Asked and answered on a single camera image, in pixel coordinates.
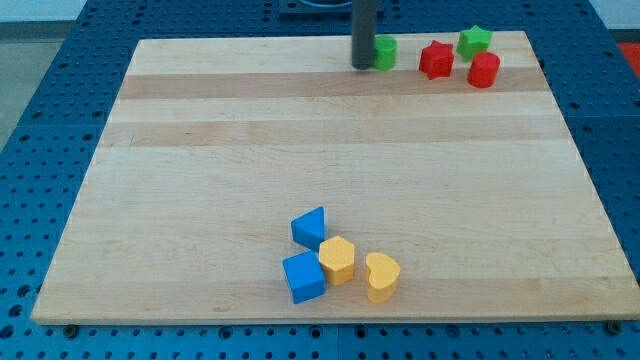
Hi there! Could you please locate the yellow hexagon block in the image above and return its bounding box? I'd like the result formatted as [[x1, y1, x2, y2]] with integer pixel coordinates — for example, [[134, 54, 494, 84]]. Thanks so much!
[[319, 236, 355, 286]]

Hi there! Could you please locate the light wooden board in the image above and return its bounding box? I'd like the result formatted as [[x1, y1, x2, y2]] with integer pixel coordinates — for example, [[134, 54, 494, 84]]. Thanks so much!
[[31, 31, 639, 325]]

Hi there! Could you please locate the red star block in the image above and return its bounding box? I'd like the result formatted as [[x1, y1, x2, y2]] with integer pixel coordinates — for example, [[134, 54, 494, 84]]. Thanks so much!
[[418, 40, 454, 80]]

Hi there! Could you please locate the yellow heart block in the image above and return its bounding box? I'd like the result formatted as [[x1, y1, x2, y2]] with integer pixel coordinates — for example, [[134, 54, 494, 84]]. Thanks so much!
[[365, 252, 401, 303]]

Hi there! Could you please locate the red cylinder block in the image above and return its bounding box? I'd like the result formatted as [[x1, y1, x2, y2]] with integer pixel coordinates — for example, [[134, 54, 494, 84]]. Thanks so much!
[[467, 51, 501, 88]]

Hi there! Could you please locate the green star block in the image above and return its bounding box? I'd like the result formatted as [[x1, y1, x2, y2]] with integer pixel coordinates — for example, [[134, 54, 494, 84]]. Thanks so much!
[[456, 25, 493, 62]]

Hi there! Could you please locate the blue triangle block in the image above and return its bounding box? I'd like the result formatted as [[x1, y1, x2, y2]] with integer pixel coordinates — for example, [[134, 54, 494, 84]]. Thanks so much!
[[290, 206, 325, 252]]

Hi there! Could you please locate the green cylinder block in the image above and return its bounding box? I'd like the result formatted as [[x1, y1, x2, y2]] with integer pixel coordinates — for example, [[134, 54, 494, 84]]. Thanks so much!
[[374, 35, 398, 71]]

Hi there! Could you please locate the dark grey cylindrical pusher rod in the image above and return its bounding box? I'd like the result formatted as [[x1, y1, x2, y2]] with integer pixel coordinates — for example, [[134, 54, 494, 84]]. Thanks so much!
[[351, 0, 377, 70]]

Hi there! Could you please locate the blue cube block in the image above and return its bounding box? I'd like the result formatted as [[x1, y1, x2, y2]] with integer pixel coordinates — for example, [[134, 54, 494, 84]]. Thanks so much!
[[282, 251, 326, 304]]

